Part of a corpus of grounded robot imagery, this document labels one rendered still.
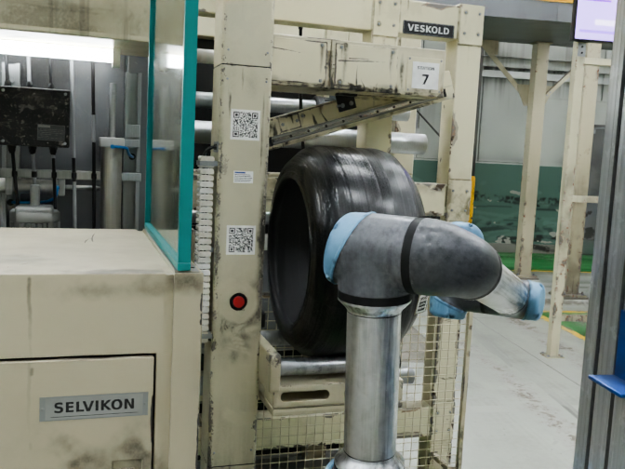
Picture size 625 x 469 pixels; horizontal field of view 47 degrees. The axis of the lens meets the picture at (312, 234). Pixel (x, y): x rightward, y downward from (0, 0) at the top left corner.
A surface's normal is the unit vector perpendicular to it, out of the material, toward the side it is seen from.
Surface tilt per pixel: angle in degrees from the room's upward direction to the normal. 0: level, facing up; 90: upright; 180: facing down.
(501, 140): 90
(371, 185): 47
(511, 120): 90
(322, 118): 90
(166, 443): 90
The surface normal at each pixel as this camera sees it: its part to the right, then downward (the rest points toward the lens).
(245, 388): 0.31, 0.12
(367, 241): -0.43, -0.29
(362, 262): -0.48, 0.14
